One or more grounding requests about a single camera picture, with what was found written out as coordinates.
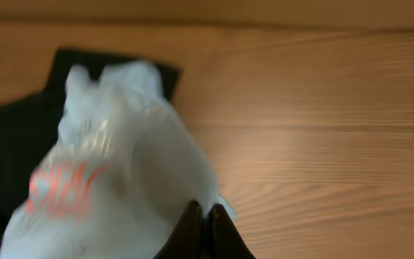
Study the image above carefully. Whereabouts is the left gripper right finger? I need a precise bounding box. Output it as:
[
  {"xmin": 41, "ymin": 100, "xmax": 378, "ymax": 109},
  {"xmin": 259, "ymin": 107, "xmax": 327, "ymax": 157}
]
[{"xmin": 208, "ymin": 204, "xmax": 255, "ymax": 259}]

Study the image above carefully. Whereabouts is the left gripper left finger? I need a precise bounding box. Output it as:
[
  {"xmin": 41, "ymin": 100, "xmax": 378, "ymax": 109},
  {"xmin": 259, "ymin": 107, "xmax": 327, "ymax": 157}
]
[{"xmin": 154, "ymin": 201, "xmax": 203, "ymax": 259}]

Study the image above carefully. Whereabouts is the light blue printed t-shirt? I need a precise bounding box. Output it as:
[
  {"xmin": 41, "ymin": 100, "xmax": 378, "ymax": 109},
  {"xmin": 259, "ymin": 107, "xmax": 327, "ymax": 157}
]
[{"xmin": 0, "ymin": 61, "xmax": 226, "ymax": 259}]

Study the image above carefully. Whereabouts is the black polo shirt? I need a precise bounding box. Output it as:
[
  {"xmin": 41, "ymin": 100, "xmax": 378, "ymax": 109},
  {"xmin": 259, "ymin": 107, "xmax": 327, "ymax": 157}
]
[{"xmin": 0, "ymin": 47, "xmax": 183, "ymax": 259}]

